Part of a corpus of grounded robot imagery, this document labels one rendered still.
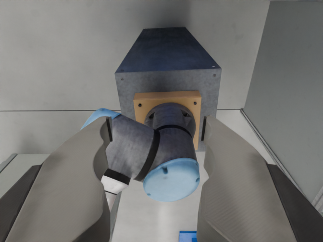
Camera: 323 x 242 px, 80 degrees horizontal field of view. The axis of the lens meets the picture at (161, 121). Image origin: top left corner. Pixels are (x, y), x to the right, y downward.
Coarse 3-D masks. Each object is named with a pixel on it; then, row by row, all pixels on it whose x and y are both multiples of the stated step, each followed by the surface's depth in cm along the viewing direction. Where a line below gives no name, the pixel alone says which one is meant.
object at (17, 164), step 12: (12, 156) 198; (24, 156) 199; (36, 156) 199; (48, 156) 199; (0, 168) 184; (12, 168) 185; (24, 168) 184; (0, 180) 172; (12, 180) 172; (0, 192) 161; (120, 192) 160
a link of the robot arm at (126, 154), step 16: (96, 112) 36; (112, 112) 38; (112, 128) 35; (128, 128) 37; (144, 128) 39; (112, 144) 35; (128, 144) 36; (144, 144) 37; (112, 160) 34; (128, 160) 36; (144, 160) 36; (112, 176) 33; (128, 176) 36; (112, 192) 35
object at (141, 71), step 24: (144, 48) 80; (168, 48) 78; (192, 48) 76; (120, 72) 55; (144, 72) 54; (168, 72) 54; (192, 72) 54; (216, 72) 54; (120, 96) 58; (216, 96) 58
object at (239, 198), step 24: (216, 120) 11; (216, 144) 9; (240, 144) 9; (216, 168) 8; (240, 168) 8; (264, 168) 8; (216, 192) 7; (240, 192) 7; (264, 192) 7; (216, 216) 6; (240, 216) 6; (264, 216) 6; (216, 240) 6; (240, 240) 5; (264, 240) 5; (288, 240) 5
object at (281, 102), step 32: (288, 32) 108; (320, 32) 86; (256, 64) 145; (288, 64) 108; (320, 64) 86; (256, 96) 145; (288, 96) 108; (320, 96) 86; (256, 128) 145; (288, 128) 108; (320, 128) 86; (288, 160) 108; (320, 160) 86
